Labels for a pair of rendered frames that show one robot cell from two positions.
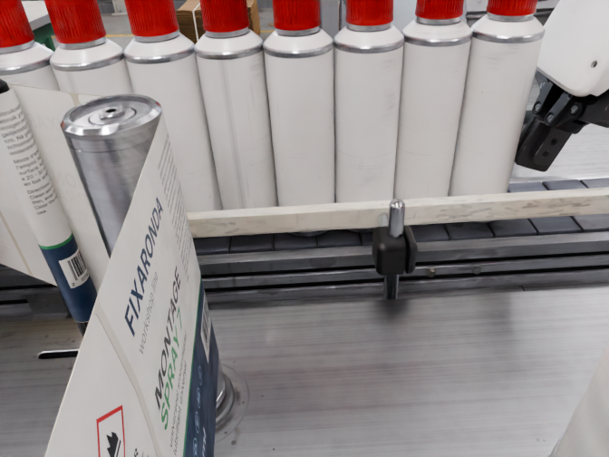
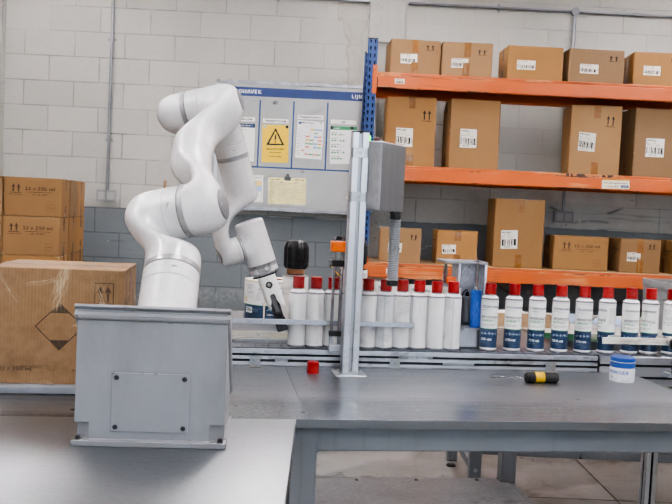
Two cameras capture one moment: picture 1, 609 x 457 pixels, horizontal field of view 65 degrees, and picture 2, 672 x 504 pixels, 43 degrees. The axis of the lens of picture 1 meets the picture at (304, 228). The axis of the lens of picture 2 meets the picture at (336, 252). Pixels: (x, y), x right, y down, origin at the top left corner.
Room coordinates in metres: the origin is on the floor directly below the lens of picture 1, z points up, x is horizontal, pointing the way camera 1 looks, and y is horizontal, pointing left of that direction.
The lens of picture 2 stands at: (2.81, -0.40, 1.29)
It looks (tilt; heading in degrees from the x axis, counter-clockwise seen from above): 3 degrees down; 172
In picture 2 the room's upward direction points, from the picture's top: 3 degrees clockwise
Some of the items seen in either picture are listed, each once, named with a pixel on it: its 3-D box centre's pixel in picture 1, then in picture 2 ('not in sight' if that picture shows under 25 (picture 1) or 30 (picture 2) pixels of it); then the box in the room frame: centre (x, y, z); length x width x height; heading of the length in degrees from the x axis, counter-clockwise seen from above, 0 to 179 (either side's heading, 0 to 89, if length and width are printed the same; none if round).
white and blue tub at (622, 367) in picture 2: not in sight; (622, 368); (0.54, 0.77, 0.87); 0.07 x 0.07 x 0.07
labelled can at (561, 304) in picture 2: not in sight; (560, 318); (0.37, 0.65, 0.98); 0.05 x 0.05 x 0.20
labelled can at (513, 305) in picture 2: not in sight; (513, 317); (0.37, 0.50, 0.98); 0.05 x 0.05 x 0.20
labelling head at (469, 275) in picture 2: not in sight; (460, 302); (0.28, 0.36, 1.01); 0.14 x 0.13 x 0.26; 90
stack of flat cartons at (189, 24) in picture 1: (220, 22); not in sight; (4.54, 0.63, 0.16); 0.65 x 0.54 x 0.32; 87
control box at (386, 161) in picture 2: not in sight; (377, 177); (0.45, 0.04, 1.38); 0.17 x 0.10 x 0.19; 145
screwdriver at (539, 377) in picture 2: not in sight; (523, 377); (0.59, 0.46, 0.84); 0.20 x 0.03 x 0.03; 90
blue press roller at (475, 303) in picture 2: not in sight; (475, 314); (0.32, 0.39, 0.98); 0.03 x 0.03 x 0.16
